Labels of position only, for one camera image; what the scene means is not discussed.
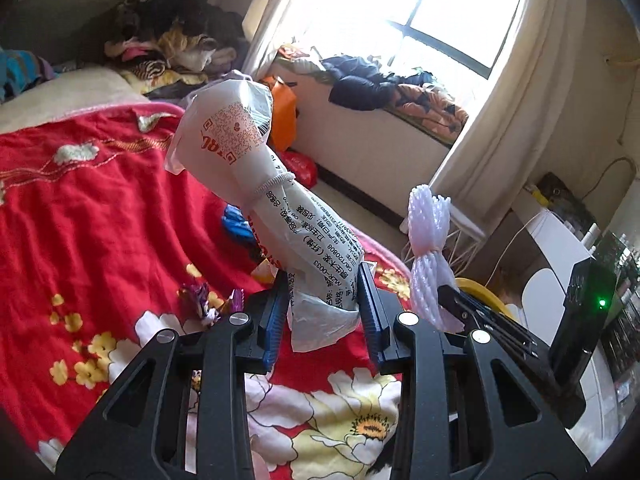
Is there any black bag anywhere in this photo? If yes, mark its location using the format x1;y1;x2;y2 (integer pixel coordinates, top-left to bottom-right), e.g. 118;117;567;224
536;171;597;227

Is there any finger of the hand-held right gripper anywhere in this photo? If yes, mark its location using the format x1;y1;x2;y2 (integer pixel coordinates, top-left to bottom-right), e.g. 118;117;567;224
436;284;556;361

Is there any dark blue jacket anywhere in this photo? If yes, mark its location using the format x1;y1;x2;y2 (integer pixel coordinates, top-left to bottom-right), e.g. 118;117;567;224
321;54;437;112

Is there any white chair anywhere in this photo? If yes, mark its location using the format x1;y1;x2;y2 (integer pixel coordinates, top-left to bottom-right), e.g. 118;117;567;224
519;266;567;323

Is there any orange bag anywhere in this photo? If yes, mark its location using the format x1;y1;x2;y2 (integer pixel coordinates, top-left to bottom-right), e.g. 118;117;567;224
260;74;299;154

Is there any white desk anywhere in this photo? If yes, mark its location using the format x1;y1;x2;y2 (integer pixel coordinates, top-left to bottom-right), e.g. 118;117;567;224
514;209;597;291

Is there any white printed plastic bag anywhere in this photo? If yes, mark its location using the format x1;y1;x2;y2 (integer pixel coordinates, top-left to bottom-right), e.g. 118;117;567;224
164;69;367;353

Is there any red floral blanket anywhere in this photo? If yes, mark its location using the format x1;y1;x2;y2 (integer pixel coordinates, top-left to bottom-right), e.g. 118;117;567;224
0;101;417;480

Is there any yellow bin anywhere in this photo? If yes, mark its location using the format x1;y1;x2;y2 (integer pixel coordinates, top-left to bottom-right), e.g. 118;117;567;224
454;277;522;322

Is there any white hair tie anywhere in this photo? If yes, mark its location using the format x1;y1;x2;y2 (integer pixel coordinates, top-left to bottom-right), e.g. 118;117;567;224
249;171;297;202

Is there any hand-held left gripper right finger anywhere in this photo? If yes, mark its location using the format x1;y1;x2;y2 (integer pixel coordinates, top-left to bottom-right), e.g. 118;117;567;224
357;261;589;480

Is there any narrow cream curtain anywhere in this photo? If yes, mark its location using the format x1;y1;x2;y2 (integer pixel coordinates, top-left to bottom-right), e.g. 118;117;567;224
241;0;322;82

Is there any white foam fruit net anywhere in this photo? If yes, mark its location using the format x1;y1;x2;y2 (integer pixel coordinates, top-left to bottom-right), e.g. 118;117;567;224
406;184;467;333

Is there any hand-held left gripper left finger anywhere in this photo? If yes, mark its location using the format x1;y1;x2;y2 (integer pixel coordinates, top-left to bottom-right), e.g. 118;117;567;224
55;269;292;480

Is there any white wire stool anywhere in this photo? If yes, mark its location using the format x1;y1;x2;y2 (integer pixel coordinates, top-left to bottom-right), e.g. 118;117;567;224
399;204;487;267

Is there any blue wrapper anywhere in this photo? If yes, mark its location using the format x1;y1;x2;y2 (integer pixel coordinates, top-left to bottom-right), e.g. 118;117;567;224
221;204;257;247

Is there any orange wrapper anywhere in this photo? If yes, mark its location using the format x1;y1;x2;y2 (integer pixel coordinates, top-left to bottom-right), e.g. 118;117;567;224
249;259;279;287

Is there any pile of clothes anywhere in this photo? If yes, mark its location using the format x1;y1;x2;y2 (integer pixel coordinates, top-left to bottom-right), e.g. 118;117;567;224
102;0;252;97

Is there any window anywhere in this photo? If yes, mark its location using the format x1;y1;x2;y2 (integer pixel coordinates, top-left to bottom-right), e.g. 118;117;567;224
299;0;532;81

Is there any beige blanket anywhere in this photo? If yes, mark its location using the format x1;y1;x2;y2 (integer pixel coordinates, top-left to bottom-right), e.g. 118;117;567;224
0;66;147;134

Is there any white cable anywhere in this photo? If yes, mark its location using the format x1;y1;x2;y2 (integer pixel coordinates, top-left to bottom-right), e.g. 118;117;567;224
486;156;637;291

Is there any red plastic bag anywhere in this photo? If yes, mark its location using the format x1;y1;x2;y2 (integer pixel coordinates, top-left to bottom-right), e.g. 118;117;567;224
284;152;319;192

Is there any teal patterned cloth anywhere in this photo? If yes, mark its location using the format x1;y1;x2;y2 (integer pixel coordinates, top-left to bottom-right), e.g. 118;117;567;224
0;46;55;104

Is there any purple wrapper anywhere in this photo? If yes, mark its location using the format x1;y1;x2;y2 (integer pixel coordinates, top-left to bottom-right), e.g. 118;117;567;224
178;279;222;329

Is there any dark green headboard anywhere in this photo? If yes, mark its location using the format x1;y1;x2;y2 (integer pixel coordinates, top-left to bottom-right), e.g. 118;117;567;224
0;0;132;67

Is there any orange printed quilt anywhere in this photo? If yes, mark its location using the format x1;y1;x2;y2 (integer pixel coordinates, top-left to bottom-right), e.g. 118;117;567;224
394;81;471;144

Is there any large cream curtain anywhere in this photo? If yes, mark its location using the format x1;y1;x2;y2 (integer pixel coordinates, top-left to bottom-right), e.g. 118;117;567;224
429;0;592;222

